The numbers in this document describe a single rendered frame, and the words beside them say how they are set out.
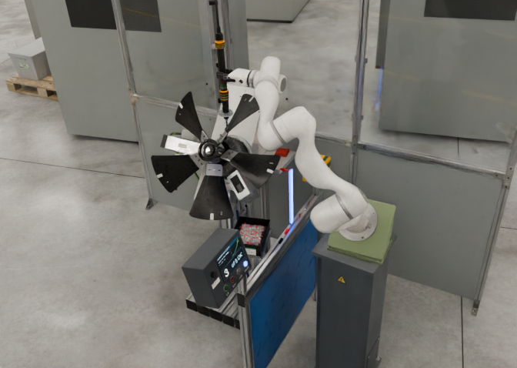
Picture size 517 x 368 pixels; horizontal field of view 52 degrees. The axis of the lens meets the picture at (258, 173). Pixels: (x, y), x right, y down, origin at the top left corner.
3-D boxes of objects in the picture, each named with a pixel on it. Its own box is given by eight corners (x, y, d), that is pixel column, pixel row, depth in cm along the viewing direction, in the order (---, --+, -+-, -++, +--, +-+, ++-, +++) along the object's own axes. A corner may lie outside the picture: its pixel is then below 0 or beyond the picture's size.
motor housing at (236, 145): (208, 175, 302) (197, 171, 290) (220, 135, 303) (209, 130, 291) (244, 184, 292) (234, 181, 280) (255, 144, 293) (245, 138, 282)
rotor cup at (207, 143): (204, 164, 286) (191, 160, 275) (211, 138, 287) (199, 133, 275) (227, 170, 280) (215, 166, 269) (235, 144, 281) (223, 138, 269)
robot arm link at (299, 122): (335, 220, 219) (369, 200, 216) (338, 232, 208) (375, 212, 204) (268, 121, 207) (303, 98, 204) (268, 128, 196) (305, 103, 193)
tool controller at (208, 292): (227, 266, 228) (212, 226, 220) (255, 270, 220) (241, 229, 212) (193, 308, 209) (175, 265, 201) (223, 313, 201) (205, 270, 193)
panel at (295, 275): (314, 287, 340) (315, 203, 304) (316, 288, 339) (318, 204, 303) (251, 389, 280) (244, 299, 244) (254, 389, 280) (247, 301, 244)
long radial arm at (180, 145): (220, 149, 302) (210, 145, 291) (216, 162, 301) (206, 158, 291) (178, 139, 314) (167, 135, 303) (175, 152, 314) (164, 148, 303)
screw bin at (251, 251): (239, 225, 285) (238, 215, 281) (270, 229, 281) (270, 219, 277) (228, 252, 267) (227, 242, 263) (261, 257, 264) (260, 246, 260)
